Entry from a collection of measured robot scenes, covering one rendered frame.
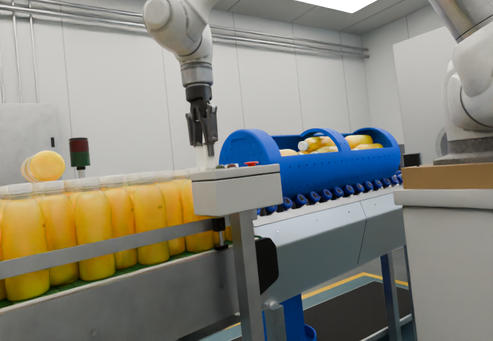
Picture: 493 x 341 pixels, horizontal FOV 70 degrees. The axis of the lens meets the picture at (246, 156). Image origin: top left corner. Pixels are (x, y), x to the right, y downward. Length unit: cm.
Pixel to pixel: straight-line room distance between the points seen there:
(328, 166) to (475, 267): 61
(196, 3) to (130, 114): 372
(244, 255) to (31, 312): 43
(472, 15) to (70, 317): 95
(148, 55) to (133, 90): 52
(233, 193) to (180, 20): 40
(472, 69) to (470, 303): 52
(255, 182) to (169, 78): 407
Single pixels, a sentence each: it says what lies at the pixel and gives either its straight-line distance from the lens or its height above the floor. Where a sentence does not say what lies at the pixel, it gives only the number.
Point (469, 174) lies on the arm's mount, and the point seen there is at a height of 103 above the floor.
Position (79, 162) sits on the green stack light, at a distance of 134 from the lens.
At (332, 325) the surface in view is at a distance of 229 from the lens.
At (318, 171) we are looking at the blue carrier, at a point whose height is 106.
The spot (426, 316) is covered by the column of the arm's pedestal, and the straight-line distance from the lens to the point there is 108.
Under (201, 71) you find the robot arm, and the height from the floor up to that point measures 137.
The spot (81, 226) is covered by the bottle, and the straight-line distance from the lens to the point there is 81.
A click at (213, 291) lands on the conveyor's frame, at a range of 92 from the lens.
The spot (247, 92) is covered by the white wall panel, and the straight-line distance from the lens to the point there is 536.
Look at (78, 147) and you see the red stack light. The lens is 135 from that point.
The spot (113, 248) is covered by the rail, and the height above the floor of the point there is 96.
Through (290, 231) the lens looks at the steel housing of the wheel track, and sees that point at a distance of 122.
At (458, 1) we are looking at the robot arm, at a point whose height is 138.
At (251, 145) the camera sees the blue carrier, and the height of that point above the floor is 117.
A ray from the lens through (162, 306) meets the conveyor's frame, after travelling 86.
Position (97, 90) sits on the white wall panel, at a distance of 453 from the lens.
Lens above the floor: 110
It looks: 2 degrees up
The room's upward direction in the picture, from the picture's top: 6 degrees counter-clockwise
